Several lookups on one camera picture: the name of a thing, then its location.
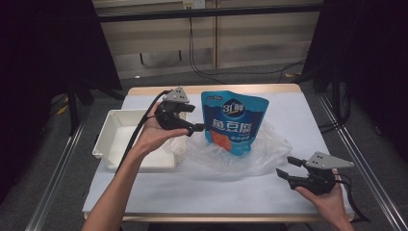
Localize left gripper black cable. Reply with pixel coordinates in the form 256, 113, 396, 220
115, 90, 171, 174

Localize black horizontal bar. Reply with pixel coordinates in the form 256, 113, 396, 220
96, 4, 323, 23

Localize black floor cable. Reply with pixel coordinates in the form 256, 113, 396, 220
205, 58, 306, 84

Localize blue snack pouch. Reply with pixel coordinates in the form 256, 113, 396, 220
200, 90, 270, 157

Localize metal floor rail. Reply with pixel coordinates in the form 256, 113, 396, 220
24, 118, 88, 231
317, 92, 408, 231

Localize white table mat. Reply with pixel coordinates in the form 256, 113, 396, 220
82, 91, 354, 216

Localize black u-shaped bracket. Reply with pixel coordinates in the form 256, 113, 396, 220
139, 49, 184, 69

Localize person's right hand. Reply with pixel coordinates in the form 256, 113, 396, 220
294, 167, 347, 222

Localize black curtain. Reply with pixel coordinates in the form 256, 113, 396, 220
302, 0, 408, 155
0, 0, 123, 204

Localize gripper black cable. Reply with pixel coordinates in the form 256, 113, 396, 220
335, 172, 371, 224
115, 90, 171, 174

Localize clear plastic bag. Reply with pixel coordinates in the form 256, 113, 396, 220
163, 119, 293, 176

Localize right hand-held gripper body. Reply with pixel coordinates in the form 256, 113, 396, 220
288, 151, 356, 196

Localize black hanging cable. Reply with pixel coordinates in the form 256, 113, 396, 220
188, 17, 226, 86

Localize white wall socket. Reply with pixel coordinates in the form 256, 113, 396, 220
182, 0, 207, 11

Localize person's left hand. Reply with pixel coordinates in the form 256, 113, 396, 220
133, 101, 191, 158

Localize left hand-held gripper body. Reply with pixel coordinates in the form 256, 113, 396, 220
154, 86, 191, 131

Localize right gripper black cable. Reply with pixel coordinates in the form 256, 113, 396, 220
335, 172, 371, 224

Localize white plastic tray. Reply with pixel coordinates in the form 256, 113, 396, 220
91, 109, 191, 171

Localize black metal stand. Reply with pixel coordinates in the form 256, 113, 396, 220
330, 64, 351, 127
65, 75, 95, 137

